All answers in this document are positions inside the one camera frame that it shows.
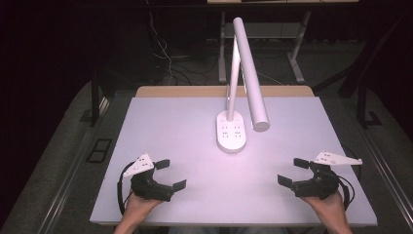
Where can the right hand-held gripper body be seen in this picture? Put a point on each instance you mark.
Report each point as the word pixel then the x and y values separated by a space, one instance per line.
pixel 319 185

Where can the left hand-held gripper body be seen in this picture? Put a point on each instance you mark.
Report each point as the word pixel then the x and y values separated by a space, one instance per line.
pixel 149 188

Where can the person's left hand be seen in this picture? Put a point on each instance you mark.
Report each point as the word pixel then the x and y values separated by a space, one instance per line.
pixel 138 208

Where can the person's right hand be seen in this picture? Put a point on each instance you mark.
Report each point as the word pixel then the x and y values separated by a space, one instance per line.
pixel 329 208

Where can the white desk lamp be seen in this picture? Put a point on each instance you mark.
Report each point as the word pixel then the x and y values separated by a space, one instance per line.
pixel 231 136

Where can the black metal stand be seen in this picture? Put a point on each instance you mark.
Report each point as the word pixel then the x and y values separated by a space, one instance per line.
pixel 363 107
pixel 94 100

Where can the black rectangular floor frame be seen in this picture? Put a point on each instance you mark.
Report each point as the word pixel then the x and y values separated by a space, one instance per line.
pixel 99 150

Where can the aluminium floor rail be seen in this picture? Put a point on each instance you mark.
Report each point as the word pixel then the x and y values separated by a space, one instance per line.
pixel 68 185
pixel 389 175

